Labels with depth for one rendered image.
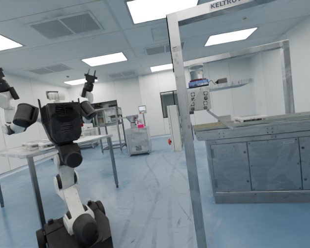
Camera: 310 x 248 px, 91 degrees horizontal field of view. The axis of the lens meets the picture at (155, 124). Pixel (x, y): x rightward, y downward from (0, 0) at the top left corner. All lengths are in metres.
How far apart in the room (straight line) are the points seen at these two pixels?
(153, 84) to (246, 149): 5.72
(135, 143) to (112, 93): 3.71
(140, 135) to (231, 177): 2.82
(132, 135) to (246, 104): 5.30
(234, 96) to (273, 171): 5.79
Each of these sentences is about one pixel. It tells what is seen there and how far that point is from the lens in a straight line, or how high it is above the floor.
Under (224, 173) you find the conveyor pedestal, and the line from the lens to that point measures 1.85.
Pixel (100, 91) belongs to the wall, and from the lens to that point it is 7.61.
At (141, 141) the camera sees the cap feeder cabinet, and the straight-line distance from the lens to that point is 4.20.
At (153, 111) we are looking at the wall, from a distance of 6.92.
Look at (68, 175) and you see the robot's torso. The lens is 1.66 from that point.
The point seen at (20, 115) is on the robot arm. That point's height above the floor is 1.19.
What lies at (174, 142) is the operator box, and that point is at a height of 0.89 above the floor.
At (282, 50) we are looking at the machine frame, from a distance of 2.24.
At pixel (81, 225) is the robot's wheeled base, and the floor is 0.35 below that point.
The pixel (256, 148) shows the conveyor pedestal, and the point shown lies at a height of 0.58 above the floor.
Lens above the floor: 1.07
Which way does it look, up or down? 4 degrees down
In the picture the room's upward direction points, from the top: 8 degrees counter-clockwise
